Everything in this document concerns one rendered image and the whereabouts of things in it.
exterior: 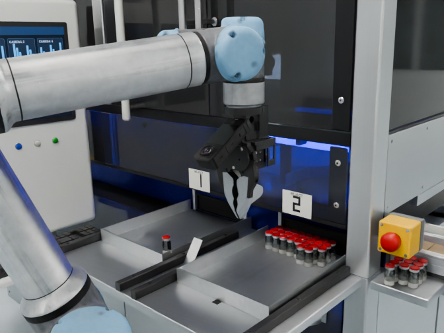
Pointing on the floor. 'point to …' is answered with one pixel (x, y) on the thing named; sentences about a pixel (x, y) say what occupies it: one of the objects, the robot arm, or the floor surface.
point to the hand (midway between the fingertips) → (237, 213)
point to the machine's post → (369, 156)
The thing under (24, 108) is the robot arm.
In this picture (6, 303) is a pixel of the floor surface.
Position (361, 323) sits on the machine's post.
